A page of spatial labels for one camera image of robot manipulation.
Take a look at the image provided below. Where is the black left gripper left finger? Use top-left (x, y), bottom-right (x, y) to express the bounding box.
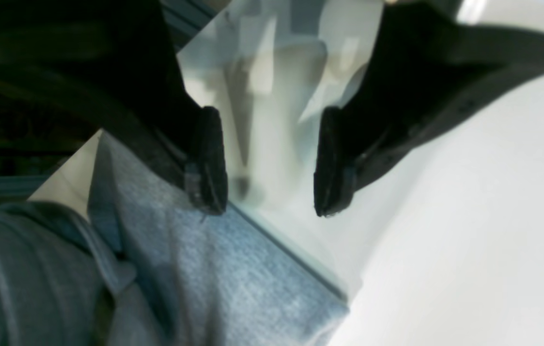
top-left (0, 0), bottom-right (228, 215)

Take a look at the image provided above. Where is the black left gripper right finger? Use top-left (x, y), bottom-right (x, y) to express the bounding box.
top-left (314, 0), bottom-right (544, 217)

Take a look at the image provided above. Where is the grey T-shirt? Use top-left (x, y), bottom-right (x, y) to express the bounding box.
top-left (0, 134), bottom-right (349, 346)

